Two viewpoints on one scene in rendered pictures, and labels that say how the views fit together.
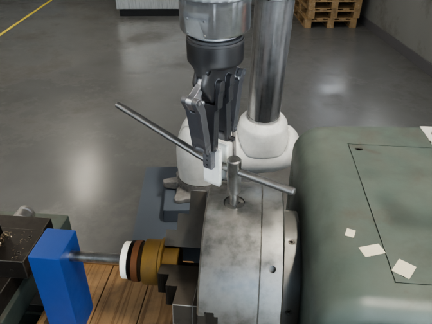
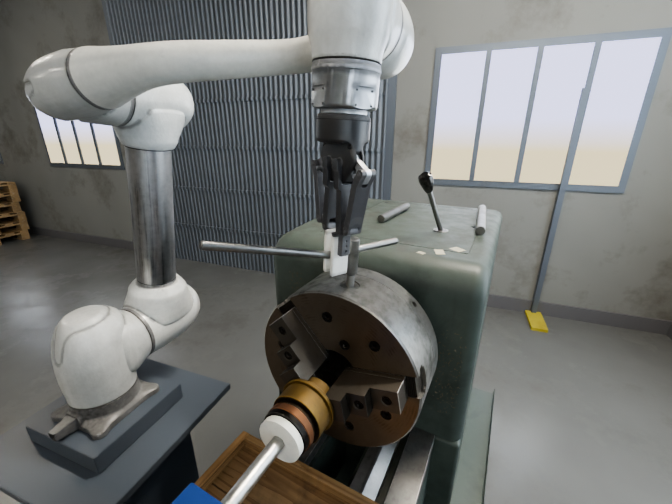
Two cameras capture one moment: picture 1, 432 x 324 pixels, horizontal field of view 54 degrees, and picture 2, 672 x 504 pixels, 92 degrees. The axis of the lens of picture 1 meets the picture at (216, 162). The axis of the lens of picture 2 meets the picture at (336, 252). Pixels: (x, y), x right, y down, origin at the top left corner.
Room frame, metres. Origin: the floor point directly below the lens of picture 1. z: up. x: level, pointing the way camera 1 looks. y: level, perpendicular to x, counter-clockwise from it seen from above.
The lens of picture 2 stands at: (0.37, 0.44, 1.48)
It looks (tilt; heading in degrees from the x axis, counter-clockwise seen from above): 20 degrees down; 292
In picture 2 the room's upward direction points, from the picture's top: straight up
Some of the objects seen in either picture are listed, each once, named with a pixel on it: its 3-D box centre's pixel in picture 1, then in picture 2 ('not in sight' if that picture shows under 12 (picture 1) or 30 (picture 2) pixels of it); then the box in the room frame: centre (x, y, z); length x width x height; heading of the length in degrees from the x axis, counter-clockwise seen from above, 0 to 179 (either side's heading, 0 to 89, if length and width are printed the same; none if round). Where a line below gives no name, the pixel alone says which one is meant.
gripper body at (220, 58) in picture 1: (215, 66); (341, 148); (0.55, 0.00, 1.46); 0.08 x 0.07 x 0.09; 147
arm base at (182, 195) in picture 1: (195, 180); (98, 400); (1.20, 0.07, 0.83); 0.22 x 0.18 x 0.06; 92
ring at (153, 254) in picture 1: (155, 261); (302, 412); (0.56, 0.11, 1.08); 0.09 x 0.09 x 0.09; 84
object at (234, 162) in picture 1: (234, 188); (351, 270); (0.54, -0.03, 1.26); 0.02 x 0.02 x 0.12
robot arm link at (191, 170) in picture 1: (204, 145); (97, 348); (1.20, 0.04, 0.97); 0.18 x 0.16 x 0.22; 91
